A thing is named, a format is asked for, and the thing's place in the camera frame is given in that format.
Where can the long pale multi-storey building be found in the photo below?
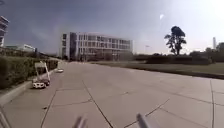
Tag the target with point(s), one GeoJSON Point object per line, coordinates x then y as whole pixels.
{"type": "Point", "coordinates": [96, 45]}

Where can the grey paved plaza ground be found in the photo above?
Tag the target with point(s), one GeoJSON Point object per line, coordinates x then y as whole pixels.
{"type": "Point", "coordinates": [116, 93]}

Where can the robot's own part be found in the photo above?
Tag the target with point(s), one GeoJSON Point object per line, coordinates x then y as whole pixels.
{"type": "Point", "coordinates": [143, 121]}
{"type": "Point", "coordinates": [80, 122]}

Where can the row of dark bushes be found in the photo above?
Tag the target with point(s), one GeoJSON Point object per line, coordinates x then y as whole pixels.
{"type": "Point", "coordinates": [180, 59]}

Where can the tall dark tree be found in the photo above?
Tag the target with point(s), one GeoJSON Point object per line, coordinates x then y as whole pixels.
{"type": "Point", "coordinates": [176, 39]}

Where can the grass strip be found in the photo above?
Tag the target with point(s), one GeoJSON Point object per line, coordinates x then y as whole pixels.
{"type": "Point", "coordinates": [200, 68]}

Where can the low white building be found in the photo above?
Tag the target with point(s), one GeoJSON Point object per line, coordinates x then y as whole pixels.
{"type": "Point", "coordinates": [23, 47]}

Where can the green hedge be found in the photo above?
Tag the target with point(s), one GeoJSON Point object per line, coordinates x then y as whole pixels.
{"type": "Point", "coordinates": [16, 68]}

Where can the pale stone kerb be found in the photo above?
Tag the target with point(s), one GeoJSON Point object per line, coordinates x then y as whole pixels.
{"type": "Point", "coordinates": [13, 91]}

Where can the pale tower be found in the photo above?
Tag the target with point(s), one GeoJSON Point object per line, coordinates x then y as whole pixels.
{"type": "Point", "coordinates": [214, 43]}

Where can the tall pale tiered building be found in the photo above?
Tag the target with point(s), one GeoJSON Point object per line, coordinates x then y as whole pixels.
{"type": "Point", "coordinates": [3, 30]}

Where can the small white robot with frame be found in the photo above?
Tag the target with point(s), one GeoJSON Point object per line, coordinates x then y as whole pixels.
{"type": "Point", "coordinates": [41, 78]}

